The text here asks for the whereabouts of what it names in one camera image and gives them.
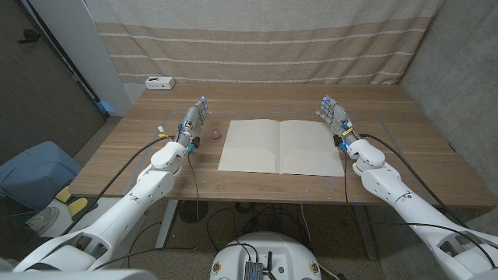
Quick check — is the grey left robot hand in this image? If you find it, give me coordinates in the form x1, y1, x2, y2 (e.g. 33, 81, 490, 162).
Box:
177, 96, 213, 147

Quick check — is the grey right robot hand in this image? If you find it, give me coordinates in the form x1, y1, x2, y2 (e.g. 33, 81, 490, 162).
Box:
315, 94, 361, 145

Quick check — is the cream paper file folder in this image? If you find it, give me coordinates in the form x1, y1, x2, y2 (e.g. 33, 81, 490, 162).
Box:
217, 118, 345, 178

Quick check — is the white power strip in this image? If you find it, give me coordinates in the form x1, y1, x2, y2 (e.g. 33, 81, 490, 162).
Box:
145, 76, 176, 91

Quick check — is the round black floor vent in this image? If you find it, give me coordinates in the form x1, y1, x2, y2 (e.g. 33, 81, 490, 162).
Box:
178, 200, 209, 224

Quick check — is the beige striped cloth backdrop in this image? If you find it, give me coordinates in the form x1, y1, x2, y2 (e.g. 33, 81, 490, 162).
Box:
84, 0, 444, 86

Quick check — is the white table leg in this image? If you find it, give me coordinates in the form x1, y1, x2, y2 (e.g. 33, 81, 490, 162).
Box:
155, 199, 179, 250

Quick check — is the grey table leg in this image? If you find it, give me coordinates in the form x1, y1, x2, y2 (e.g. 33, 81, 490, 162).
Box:
352, 205, 378, 261

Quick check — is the white pillar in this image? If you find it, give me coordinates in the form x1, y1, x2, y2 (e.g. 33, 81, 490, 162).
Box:
29, 0, 133, 117

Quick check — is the yellow foam object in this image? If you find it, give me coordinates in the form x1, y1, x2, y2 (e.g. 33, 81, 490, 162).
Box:
54, 185, 89, 219

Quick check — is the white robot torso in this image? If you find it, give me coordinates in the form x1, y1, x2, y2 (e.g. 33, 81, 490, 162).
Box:
209, 231, 323, 280

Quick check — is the grey box on torso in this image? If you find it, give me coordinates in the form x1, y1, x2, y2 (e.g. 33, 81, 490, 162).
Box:
244, 261, 265, 280

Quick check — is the black antenna on torso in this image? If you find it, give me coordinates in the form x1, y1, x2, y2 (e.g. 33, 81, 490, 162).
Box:
261, 251, 278, 280

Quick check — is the blue plastic bin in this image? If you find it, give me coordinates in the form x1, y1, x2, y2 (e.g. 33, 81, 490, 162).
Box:
0, 140, 82, 211

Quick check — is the white shoe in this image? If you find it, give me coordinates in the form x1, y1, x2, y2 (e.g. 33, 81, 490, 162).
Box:
25, 205, 61, 236

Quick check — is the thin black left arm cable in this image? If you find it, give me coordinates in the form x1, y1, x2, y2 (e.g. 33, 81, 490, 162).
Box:
188, 151, 201, 223

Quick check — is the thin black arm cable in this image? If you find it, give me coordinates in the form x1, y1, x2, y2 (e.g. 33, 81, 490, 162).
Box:
188, 151, 201, 223
342, 150, 359, 219

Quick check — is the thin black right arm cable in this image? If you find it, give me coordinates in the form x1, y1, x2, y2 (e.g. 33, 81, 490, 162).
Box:
342, 150, 359, 219

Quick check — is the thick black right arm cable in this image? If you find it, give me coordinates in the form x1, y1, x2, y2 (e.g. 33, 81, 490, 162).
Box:
358, 133, 472, 230

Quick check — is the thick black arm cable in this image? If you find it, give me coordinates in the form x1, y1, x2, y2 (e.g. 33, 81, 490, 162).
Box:
358, 133, 472, 230
60, 135, 176, 236

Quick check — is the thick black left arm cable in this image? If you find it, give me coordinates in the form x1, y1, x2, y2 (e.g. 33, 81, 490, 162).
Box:
60, 135, 176, 236

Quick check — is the black looped floor cable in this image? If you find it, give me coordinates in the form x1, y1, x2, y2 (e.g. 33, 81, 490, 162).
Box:
205, 208, 239, 253

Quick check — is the white floor cable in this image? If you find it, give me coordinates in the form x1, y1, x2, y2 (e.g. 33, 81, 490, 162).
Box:
299, 202, 313, 245

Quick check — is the black door handle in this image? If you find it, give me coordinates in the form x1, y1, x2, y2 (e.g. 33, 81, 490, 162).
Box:
18, 29, 41, 44

